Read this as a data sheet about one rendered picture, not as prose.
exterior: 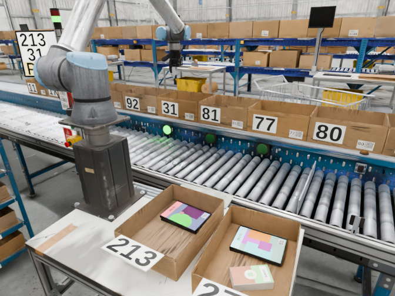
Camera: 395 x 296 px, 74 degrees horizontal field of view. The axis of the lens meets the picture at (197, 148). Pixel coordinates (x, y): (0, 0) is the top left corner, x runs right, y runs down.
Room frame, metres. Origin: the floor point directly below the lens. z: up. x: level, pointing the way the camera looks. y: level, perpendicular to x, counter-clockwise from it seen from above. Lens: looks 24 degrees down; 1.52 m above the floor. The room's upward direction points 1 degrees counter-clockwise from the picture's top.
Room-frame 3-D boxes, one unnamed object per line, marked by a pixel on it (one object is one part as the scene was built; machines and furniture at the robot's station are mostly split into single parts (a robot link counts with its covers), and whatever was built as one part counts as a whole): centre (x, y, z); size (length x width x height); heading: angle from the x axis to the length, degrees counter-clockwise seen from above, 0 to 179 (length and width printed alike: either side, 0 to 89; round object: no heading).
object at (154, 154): (1.71, 0.28, 0.72); 0.52 x 0.05 x 0.05; 148
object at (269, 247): (0.76, -0.23, 0.78); 0.19 x 0.14 x 0.02; 63
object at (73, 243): (0.84, 0.13, 0.74); 1.00 x 0.58 x 0.03; 62
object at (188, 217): (0.94, 0.06, 0.78); 0.19 x 0.14 x 0.02; 56
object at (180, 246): (0.86, 0.10, 0.80); 0.38 x 0.28 x 0.10; 149
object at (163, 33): (1.96, 0.20, 1.52); 0.12 x 0.12 x 0.09; 64
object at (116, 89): (2.54, 0.75, 0.96); 0.39 x 0.29 x 0.17; 58
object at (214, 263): (0.68, -0.18, 0.80); 0.38 x 0.28 x 0.10; 154
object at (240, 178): (1.37, -0.28, 0.72); 0.52 x 0.05 x 0.05; 148
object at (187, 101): (2.13, 0.08, 0.96); 0.39 x 0.29 x 0.17; 58
